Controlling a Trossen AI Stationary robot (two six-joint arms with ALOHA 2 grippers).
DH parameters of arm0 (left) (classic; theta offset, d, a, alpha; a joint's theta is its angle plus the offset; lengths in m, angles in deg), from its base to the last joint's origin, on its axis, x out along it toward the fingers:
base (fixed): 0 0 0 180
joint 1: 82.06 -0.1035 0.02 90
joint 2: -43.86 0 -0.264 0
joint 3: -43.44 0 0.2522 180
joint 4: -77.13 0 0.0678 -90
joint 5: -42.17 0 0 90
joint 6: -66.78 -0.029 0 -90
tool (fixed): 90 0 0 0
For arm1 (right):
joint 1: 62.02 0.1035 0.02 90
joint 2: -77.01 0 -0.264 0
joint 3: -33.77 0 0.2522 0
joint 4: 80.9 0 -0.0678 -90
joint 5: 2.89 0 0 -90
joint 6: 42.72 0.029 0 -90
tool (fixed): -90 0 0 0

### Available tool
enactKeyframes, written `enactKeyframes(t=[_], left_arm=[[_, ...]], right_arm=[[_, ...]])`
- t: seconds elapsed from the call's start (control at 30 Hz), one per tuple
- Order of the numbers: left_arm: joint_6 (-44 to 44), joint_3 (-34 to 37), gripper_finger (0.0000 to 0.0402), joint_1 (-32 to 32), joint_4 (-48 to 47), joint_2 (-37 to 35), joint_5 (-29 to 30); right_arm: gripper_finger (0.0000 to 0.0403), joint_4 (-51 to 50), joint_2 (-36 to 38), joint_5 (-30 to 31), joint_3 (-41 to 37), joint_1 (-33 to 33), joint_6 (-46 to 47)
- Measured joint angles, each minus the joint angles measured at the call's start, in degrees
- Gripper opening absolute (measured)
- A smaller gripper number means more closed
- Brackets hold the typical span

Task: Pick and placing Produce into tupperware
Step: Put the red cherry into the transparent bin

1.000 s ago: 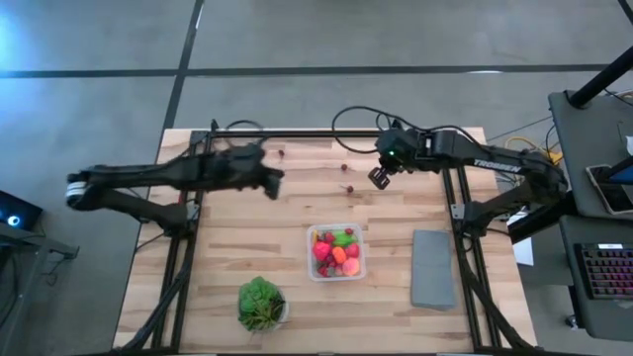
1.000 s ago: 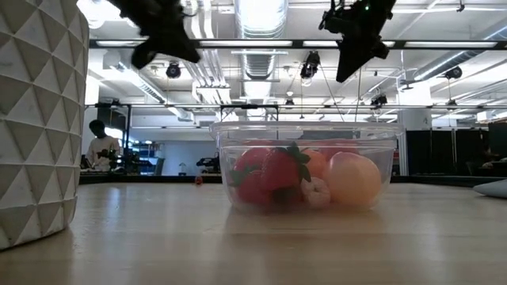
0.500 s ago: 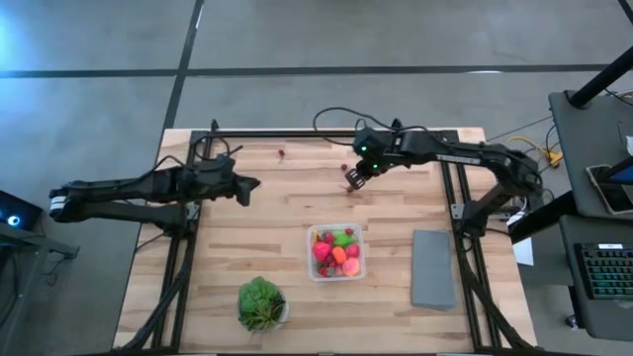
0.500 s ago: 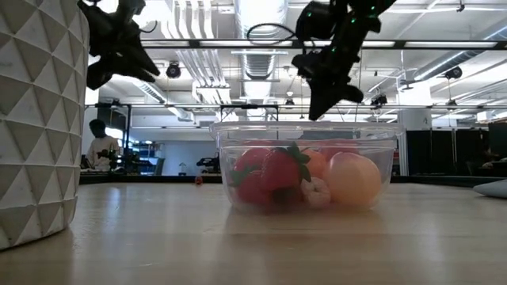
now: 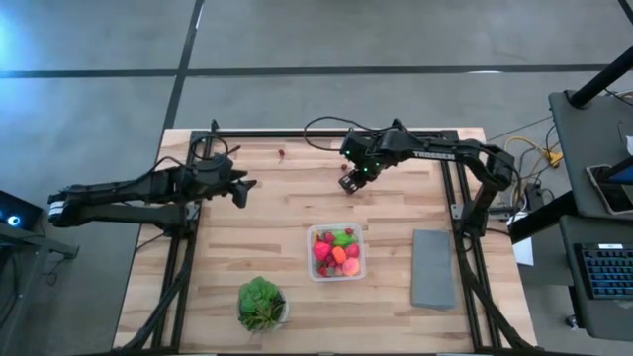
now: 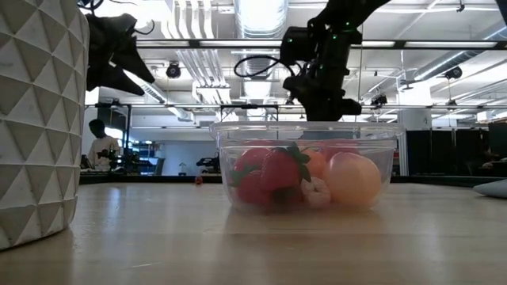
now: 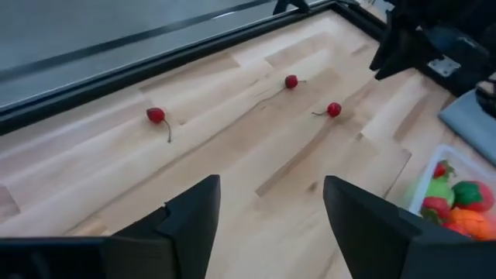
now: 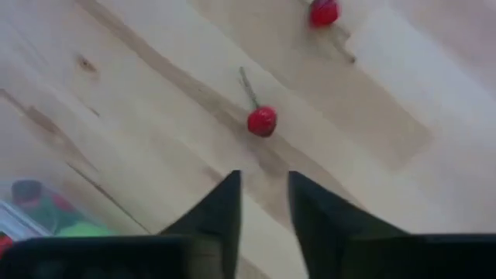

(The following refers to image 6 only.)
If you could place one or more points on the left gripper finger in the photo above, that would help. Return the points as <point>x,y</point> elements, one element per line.
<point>132,65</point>
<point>113,81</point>

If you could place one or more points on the orange fruit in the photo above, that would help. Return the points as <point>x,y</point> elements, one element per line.
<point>317,162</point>

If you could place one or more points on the small strawberry with green leaves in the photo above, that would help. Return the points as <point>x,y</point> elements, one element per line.
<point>249,190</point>
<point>281,170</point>

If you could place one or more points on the pale orange peach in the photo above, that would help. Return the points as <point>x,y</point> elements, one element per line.
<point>352,180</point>

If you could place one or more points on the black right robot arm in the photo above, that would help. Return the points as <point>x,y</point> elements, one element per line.
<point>348,10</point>

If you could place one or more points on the clear plastic tupperware container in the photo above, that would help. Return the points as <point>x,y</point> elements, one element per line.
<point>226,158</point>

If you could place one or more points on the grey tupperware lid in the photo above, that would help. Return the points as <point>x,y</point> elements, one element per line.
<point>493,189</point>

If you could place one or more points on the black ceiling spotlight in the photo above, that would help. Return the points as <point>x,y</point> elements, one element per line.
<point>379,100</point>
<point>173,70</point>
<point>453,73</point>

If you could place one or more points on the person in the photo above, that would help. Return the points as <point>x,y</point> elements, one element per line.
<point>102,148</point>

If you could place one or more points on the green plant in white pot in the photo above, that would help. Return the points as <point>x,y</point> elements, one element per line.
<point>39,118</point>

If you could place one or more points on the black ceiling light beam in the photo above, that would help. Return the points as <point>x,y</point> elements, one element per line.
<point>400,44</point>

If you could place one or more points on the oblong red cherry with stem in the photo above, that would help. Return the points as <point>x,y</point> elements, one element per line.
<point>199,180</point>

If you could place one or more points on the black cabinet row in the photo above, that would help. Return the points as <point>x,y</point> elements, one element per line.
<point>455,150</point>

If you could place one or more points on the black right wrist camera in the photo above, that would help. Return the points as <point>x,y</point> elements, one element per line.
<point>297,45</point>

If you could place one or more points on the silver ventilation duct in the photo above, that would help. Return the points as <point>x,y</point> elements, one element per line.
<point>259,23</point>

